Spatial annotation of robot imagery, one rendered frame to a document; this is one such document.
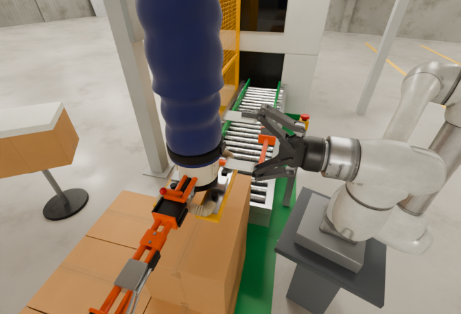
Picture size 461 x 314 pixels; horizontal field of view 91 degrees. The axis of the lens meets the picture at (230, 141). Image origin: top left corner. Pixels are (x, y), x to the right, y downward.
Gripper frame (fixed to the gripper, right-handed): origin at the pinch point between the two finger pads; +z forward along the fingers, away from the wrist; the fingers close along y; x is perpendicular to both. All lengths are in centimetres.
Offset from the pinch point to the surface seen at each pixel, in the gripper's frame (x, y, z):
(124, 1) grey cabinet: 125, -17, 113
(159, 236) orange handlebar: -9.1, 33.1, 19.9
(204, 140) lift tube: 18.3, 15.2, 14.1
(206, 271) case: -2, 64, 9
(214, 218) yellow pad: 9.6, 45.5, 9.1
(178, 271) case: -5, 64, 20
